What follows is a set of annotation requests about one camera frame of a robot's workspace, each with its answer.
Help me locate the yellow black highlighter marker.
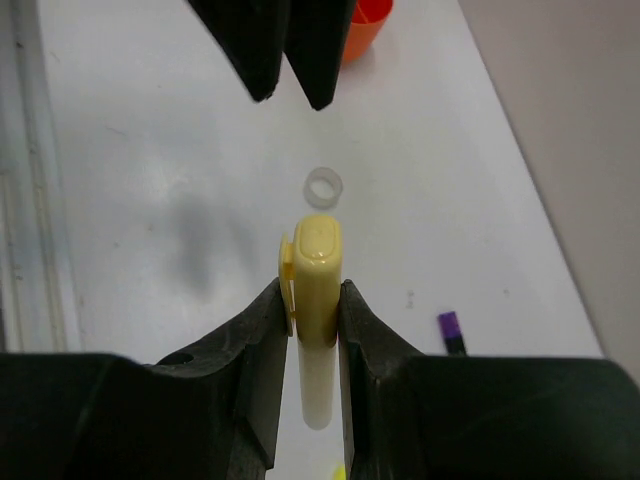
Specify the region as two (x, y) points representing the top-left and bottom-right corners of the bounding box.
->
(331, 465), (347, 480)

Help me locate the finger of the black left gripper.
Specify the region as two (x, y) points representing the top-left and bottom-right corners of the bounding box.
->
(284, 0), (356, 111)
(188, 0), (288, 102)

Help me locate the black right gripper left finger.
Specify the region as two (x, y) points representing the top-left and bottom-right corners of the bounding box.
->
(1, 282), (288, 479)

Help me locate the purple black highlighter marker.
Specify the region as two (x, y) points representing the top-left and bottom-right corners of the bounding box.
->
(437, 311), (467, 356)

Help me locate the orange round divided container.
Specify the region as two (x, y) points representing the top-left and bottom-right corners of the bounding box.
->
(342, 0), (394, 66)

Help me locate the aluminium rail frame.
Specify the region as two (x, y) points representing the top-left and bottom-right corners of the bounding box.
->
(1, 1), (82, 352)

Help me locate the clear tape ring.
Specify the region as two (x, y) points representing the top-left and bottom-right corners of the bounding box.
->
(303, 166), (346, 210)

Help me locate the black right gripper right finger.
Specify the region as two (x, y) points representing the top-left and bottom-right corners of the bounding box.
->
(338, 281), (639, 479)

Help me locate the pale yellow highlighter marker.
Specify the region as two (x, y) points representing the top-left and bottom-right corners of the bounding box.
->
(278, 214), (343, 430)

